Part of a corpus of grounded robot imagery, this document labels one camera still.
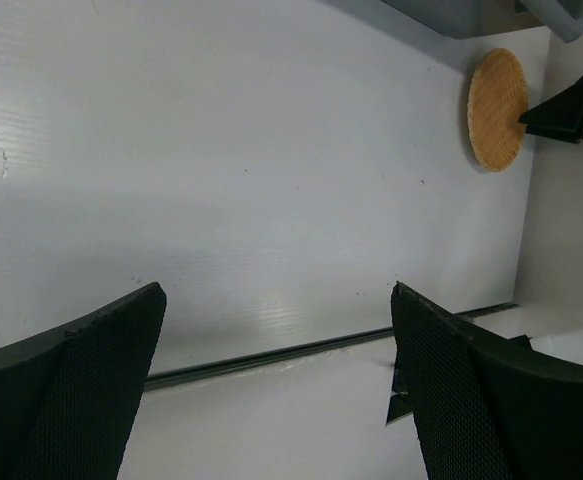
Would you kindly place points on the grey plastic bin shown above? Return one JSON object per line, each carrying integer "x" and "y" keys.
{"x": 467, "y": 19}

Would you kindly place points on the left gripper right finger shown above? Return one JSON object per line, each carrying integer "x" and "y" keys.
{"x": 484, "y": 407}

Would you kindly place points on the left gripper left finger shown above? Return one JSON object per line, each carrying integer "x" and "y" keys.
{"x": 69, "y": 396}

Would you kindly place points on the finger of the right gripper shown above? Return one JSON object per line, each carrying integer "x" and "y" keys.
{"x": 559, "y": 118}

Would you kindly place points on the aluminium table edge rail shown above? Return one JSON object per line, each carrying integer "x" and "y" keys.
{"x": 202, "y": 372}

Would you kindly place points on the round orange woven tray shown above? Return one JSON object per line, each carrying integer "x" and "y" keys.
{"x": 497, "y": 98}

